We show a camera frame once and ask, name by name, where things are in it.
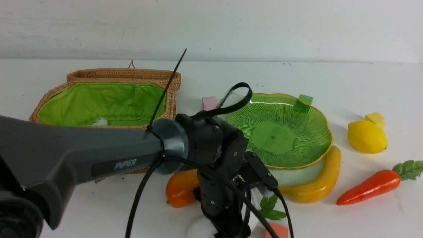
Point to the green leaf-shaped glass plate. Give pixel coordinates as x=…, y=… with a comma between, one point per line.
x=284, y=131

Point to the orange mango toy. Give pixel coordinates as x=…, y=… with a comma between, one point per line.
x=179, y=191

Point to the yellow foam cube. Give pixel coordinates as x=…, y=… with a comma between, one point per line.
x=376, y=118

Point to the yellow banana toy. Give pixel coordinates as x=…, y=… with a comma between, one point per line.
x=321, y=187

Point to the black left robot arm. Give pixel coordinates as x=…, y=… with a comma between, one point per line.
x=42, y=164

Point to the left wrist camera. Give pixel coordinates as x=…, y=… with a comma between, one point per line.
x=255, y=174

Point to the pink foam cube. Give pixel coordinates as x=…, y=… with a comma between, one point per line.
x=209, y=103

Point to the woven basket lid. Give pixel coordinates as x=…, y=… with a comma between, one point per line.
x=160, y=77

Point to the green foam cube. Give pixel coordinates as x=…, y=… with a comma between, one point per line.
x=305, y=99

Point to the orange foam cube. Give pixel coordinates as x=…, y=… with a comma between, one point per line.
x=280, y=230

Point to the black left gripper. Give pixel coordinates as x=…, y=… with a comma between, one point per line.
x=225, y=201

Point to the woven rattan basket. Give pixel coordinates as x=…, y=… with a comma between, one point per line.
x=99, y=105

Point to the yellow lemon toy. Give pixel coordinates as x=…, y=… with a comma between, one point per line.
x=367, y=137

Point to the orange carrot toy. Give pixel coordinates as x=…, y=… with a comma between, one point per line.
x=382, y=182

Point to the white radish toy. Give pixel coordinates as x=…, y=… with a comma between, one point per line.
x=270, y=208

